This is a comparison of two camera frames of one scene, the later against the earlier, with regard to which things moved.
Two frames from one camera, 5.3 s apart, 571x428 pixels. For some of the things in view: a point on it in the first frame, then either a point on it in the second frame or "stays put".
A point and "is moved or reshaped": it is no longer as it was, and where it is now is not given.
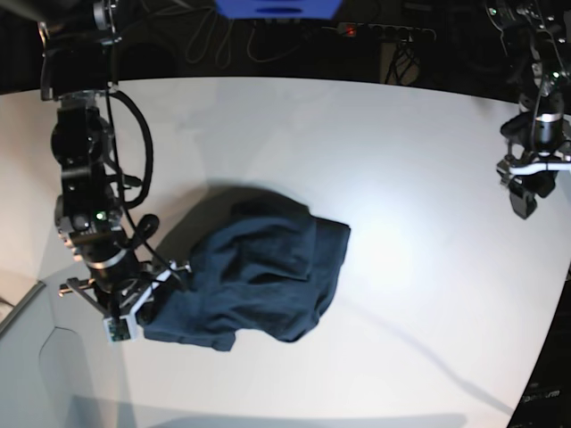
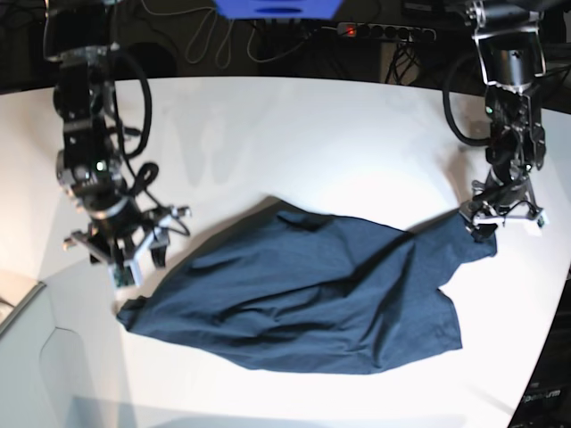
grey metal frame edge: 20,304 stays put
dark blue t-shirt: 264,267 is moved or reshaped
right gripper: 544,167 → 493,203
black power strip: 384,32 stays put
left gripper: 128,301 → 124,244
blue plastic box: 278,10 stays put
